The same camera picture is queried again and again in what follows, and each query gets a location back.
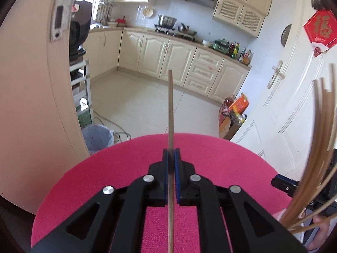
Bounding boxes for condiment bottles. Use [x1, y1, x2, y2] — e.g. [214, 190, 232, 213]
[227, 42, 254, 66]

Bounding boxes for person's hand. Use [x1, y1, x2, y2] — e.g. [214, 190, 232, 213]
[307, 218, 336, 251]

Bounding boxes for pink round table mat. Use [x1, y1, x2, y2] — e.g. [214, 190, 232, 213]
[31, 133, 290, 244]

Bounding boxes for cardboard box with groceries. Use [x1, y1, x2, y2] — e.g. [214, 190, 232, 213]
[218, 93, 250, 140]

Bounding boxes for white trash bin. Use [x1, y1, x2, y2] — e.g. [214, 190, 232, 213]
[82, 125, 114, 155]

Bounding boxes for black wok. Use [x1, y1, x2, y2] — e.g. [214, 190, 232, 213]
[178, 23, 197, 36]

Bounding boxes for green electric cooker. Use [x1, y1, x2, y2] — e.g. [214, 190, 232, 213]
[212, 39, 230, 54]

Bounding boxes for white door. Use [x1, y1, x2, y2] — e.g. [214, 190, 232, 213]
[231, 0, 336, 180]

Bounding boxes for pink cylindrical utensil holder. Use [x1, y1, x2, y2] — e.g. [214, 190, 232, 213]
[272, 209, 304, 243]

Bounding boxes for steel cooking pot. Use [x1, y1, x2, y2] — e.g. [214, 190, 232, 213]
[158, 14, 177, 29]

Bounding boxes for lower kitchen cabinets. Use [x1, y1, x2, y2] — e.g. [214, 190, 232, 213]
[84, 27, 250, 102]

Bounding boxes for red paper door decoration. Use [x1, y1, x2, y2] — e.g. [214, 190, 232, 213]
[303, 10, 337, 58]

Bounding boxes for gas stove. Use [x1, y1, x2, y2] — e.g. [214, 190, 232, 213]
[155, 25, 195, 42]

